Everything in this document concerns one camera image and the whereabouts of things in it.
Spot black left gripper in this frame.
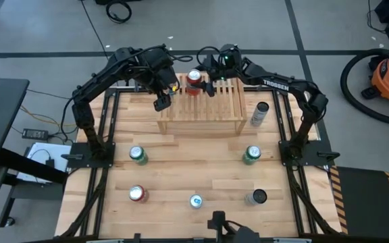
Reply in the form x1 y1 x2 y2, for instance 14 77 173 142
139 47 180 113

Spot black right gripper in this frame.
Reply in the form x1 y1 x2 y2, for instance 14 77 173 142
197 61 248 99

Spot orange Fanta can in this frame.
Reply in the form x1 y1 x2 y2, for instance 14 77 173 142
128 184 149 203
185 68 204 97

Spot green Sprite can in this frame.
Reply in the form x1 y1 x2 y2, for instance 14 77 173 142
241 145 262 166
128 145 149 166

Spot grey can with black top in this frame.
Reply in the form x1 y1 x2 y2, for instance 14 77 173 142
245 188 268 207
250 101 270 128

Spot wooden slatted shelf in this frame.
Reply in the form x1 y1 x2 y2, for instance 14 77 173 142
156 72 248 136

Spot black power adapter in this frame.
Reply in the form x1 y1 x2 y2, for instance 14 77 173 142
22 128 49 140

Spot white paper sheets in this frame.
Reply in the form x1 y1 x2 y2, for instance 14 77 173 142
16 142 72 184

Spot black equipment on stand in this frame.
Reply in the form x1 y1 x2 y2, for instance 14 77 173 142
207 211 260 243

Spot black mat with hazard stripes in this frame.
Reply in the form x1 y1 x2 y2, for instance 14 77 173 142
329 165 389 240

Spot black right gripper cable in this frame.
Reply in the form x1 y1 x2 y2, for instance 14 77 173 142
196 45 222 68

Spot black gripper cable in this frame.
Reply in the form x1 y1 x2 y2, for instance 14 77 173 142
196 45 222 68
165 43 194 63

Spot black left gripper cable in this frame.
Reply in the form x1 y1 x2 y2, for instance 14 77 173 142
165 43 194 63

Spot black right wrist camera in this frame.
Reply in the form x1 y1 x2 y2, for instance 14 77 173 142
218 43 243 68

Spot long black floor cable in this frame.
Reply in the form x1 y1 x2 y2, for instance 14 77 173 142
79 0 111 60

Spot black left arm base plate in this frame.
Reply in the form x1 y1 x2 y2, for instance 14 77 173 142
61 141 116 169

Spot coiled black cable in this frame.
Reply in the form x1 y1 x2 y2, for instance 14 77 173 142
105 0 133 24

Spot thin black cable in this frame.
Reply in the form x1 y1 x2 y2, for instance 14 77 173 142
25 88 72 101
366 0 388 34

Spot yellow cable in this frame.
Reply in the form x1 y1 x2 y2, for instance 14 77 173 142
18 104 77 128

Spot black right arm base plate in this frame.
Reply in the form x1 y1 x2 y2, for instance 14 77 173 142
278 140 341 167

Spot silver frame strip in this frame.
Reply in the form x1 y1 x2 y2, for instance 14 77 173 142
86 238 125 243
273 238 313 243

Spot black metal table frame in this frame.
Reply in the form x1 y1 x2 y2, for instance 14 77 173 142
59 86 342 243

